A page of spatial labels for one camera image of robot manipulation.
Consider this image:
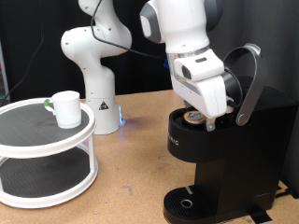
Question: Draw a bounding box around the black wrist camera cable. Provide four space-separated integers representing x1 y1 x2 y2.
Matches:
91 0 245 109

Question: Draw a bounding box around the grey metal rack post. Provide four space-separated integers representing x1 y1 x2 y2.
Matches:
0 40 9 101

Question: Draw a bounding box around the black tape strip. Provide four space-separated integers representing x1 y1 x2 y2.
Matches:
247 204 274 224

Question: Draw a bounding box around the black power cable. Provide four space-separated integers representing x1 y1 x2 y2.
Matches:
274 186 295 199

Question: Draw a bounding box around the black Keurig coffee machine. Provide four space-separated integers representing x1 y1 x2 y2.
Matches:
163 42 299 224

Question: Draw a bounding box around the white two-tier turntable shelf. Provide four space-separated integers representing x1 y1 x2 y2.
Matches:
0 97 99 209

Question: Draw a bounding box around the thin black hanging cable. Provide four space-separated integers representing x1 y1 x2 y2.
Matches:
0 0 45 106

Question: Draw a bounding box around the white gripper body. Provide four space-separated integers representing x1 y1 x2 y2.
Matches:
171 73 230 119

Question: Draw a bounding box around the white mug with green mark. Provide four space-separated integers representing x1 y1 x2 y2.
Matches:
43 90 82 130

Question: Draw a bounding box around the white coffee pod orange rim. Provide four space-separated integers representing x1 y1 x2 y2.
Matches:
182 109 207 125

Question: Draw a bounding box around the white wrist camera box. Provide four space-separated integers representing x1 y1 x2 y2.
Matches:
174 49 226 83

